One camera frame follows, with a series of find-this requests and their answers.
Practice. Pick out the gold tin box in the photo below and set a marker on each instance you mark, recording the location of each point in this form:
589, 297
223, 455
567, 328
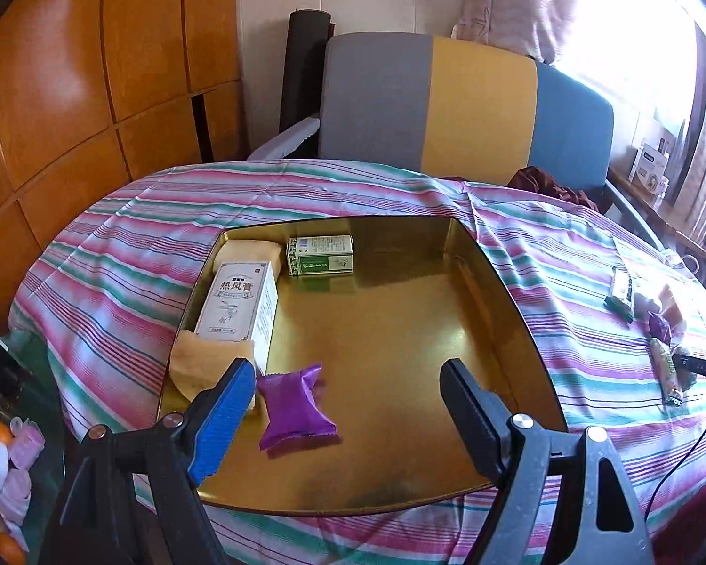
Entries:
388, 365

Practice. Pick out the wooden wardrobe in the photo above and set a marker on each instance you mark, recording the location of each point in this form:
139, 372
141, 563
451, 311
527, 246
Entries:
94, 70

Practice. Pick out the white medicine box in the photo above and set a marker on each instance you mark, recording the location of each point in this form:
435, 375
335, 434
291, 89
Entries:
232, 300

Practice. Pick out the black rolled mat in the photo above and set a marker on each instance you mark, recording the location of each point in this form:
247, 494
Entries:
303, 70

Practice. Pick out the green and white box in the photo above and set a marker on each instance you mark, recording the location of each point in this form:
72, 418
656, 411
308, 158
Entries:
323, 256

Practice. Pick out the striped tablecloth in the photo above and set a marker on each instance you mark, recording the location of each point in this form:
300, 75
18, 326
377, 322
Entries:
123, 247

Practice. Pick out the grey yellow blue armchair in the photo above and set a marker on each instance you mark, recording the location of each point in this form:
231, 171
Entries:
376, 100

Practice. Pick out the wooden side desk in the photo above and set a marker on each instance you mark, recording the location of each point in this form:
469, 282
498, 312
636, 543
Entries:
647, 206

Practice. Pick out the orange fruit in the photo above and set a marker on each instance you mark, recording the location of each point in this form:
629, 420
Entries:
9, 550
0, 432

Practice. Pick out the green snack packet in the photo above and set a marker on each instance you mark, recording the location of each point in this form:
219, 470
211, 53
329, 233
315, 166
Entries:
620, 291

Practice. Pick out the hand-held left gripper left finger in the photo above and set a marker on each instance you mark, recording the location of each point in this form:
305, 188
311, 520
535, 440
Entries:
223, 418

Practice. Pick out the purple snack packet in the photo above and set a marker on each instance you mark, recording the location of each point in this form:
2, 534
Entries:
660, 325
294, 412

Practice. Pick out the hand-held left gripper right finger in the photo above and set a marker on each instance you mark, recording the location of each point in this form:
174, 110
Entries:
470, 418

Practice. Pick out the pink thread roll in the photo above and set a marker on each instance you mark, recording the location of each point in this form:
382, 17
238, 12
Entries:
28, 444

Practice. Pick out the white product box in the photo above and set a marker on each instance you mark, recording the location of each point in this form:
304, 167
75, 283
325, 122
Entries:
650, 168

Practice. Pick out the long snack bar packet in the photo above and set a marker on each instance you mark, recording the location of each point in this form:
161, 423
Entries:
665, 371

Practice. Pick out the dark red cloth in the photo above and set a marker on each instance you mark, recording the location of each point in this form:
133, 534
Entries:
541, 182

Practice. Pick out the pink knitted cloth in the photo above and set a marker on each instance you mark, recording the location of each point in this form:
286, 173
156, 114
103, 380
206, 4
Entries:
15, 494

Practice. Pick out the pink patterned curtain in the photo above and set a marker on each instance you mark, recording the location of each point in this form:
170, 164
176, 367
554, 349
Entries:
506, 6

